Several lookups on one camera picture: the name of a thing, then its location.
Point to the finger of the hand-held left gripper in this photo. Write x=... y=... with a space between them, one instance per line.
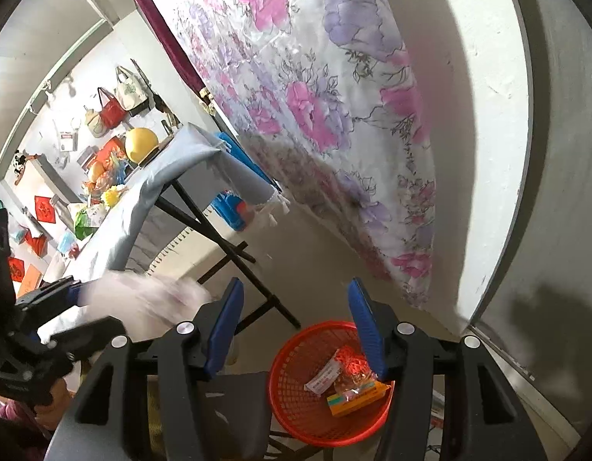
x=60 y=295
x=89 y=336

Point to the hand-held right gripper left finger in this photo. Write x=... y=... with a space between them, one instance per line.
x=226 y=326

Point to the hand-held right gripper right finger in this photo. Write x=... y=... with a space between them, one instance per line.
x=370 y=331

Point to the red foam fruit net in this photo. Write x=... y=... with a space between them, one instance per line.
x=351 y=359

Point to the clear plastic pastry bag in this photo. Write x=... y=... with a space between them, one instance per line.
x=356 y=382

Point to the white paper packet red print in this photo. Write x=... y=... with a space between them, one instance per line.
x=322 y=378

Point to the white plastic wrapper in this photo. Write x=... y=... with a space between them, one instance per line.
x=147 y=297

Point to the orange and yellow medicine box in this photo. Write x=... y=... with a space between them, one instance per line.
x=353 y=401

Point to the red plastic basket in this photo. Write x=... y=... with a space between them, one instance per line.
x=296 y=394

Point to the person's left forearm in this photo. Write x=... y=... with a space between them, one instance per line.
x=10 y=415

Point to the person's left hand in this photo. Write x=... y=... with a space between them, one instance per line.
x=55 y=401

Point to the orange cardboard box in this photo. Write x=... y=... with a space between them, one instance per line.
x=31 y=277

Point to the blue face mask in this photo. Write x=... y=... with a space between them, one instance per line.
x=67 y=245

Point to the green snack packet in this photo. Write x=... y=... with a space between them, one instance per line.
x=84 y=223

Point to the red diamond paper poster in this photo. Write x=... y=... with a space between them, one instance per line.
x=42 y=207

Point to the yellow tissue pack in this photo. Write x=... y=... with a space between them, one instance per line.
x=111 y=197

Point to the folding table with white cloth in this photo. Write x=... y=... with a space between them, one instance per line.
x=132 y=211

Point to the white refrigerator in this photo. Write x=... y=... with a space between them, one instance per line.
x=41 y=185

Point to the blue plastic toy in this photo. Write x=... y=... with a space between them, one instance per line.
x=233 y=212

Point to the yellow apple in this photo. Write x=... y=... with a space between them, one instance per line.
x=96 y=171

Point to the blue glass fruit bowl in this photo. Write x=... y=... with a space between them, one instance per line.
x=115 y=177

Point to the black and white plush toy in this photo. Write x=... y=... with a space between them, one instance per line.
x=21 y=159

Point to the red gift box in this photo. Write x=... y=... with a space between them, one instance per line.
x=111 y=150

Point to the yellow pomelo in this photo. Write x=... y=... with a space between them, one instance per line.
x=142 y=146

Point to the beige hanging bag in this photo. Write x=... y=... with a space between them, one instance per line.
x=95 y=125

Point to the red tote bag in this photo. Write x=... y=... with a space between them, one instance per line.
x=112 y=113

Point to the white tote bag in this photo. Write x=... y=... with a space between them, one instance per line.
x=131 y=96

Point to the floral mattress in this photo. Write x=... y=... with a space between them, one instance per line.
x=300 y=81

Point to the maroon curtain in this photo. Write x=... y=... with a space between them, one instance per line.
x=171 y=48

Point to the black folding table frame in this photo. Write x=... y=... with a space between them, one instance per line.
x=204 y=221

